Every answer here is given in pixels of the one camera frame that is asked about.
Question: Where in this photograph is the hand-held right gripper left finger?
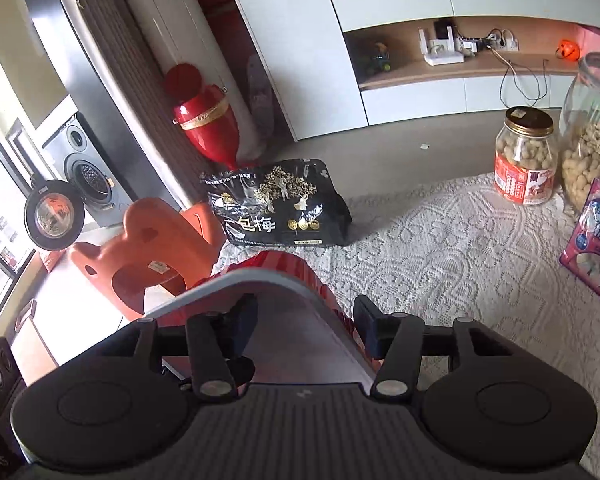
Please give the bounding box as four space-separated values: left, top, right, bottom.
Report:
97 294 259 400

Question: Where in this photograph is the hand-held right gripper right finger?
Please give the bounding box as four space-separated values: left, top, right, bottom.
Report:
353 295 512 400

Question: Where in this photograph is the red ribbed plastic basket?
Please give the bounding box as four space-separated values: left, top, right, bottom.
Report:
144 252 387 392

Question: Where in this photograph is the white lace tablecloth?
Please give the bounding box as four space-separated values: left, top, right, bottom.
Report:
211 171 600 480

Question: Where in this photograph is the black snack bag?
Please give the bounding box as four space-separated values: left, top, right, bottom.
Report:
199 158 354 249

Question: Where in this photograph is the orange plastic stool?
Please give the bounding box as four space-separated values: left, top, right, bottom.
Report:
69 197 227 322

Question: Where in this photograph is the round black framed mirror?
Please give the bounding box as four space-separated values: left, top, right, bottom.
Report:
23 179 86 252

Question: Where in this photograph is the red vase with gold band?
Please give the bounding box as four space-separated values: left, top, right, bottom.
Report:
163 62 242 172

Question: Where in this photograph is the grey washing machine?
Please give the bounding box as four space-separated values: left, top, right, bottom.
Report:
41 111 137 229

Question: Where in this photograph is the small peanut jar gold lid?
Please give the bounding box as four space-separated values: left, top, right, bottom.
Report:
494 106 557 207

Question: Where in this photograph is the pink candy bag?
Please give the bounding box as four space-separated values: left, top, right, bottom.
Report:
559 177 600 308

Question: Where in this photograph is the green toy tractor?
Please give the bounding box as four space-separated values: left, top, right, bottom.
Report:
364 41 394 74

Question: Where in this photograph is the large glass jar of peanuts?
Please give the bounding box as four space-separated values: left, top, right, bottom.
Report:
559 51 600 219

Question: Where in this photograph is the white router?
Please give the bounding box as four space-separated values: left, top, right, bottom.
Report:
418 27 466 67

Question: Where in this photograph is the brown pleated curtain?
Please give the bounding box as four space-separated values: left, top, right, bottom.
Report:
59 0 193 208

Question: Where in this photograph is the white standing air conditioner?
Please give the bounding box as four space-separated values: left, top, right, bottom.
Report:
110 0 264 162

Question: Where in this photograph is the white power strip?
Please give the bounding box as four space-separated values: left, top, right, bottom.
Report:
456 29 522 54

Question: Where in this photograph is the white and wood shelf cabinet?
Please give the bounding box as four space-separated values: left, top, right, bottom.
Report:
217 0 600 142

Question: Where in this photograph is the orange pumpkin toy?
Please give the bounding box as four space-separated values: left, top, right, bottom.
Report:
555 38 581 64

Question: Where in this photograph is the pink box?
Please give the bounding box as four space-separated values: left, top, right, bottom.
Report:
576 24 600 62

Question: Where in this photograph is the black cable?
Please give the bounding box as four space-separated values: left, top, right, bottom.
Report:
486 46 551 109

